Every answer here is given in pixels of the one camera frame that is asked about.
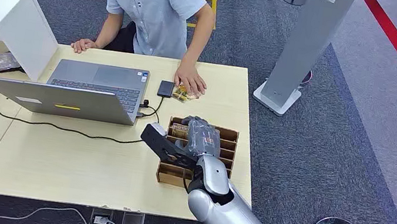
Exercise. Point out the person's right hand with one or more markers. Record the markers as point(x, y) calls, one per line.
point(83, 45)

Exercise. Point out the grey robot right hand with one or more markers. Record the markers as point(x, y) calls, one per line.
point(203, 139)

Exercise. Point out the person's left hand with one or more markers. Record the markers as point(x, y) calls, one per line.
point(189, 80)

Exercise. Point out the person's right forearm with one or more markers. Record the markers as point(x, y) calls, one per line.
point(108, 30)

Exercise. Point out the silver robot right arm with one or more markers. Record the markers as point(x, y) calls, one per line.
point(233, 219)

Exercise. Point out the person's left forearm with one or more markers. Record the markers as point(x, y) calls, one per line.
point(197, 40)

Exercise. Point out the wooden slotted card organizer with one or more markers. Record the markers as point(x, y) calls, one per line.
point(227, 143)

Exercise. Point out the person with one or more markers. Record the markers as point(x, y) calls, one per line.
point(159, 6)

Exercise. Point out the cards in wooden organizer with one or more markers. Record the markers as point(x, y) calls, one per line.
point(179, 131)

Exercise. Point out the grey open laptop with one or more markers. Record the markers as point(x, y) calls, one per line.
point(96, 88)

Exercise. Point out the white cabinet box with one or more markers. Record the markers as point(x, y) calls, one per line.
point(4, 19)

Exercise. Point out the square floor cover plate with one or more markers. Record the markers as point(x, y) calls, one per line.
point(132, 222)

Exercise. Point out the grey kiosk stand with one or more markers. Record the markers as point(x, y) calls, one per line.
point(303, 44)

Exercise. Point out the floor power socket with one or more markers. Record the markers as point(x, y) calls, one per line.
point(101, 220)

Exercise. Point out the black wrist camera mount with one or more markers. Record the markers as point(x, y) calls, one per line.
point(162, 143)

